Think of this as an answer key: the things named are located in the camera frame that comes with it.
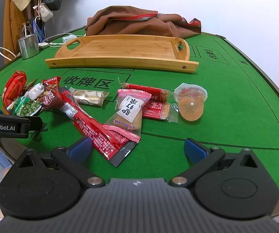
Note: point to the red sausage stick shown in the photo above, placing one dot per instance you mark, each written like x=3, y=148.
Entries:
x=149, y=89

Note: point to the red nut packet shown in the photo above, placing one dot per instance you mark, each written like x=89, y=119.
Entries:
x=14, y=85

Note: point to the red cracker packet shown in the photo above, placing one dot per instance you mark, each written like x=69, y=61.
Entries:
x=156, y=110

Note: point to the small white purse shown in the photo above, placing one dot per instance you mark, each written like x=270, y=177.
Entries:
x=44, y=13

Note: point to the brown cloth bag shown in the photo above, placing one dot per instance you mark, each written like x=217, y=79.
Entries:
x=139, y=21

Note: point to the green pea packet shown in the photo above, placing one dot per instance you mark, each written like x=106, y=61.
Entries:
x=26, y=106

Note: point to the steel cup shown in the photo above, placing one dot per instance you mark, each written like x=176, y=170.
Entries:
x=28, y=47

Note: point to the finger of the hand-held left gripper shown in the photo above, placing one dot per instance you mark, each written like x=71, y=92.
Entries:
x=35, y=124

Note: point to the dark red snack packet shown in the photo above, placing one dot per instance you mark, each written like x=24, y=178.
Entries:
x=52, y=94

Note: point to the pink pastry packet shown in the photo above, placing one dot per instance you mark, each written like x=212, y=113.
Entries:
x=129, y=111

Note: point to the wooden tray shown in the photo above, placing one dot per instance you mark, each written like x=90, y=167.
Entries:
x=120, y=49

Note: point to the brown peanut packet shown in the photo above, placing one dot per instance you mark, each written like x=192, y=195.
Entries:
x=35, y=91

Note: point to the round white device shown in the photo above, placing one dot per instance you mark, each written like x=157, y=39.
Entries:
x=43, y=45

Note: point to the long red snack packet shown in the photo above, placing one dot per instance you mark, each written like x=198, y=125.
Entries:
x=90, y=128

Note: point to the white charger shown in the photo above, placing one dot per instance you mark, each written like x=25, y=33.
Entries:
x=69, y=39

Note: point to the orange jelly cup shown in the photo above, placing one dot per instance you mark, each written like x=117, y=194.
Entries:
x=191, y=106

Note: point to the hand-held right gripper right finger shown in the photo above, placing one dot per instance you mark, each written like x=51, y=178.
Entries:
x=195, y=150

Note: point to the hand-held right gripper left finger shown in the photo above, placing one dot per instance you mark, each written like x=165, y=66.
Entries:
x=81, y=148

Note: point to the clear nougat packet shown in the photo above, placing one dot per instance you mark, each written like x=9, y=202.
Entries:
x=88, y=97

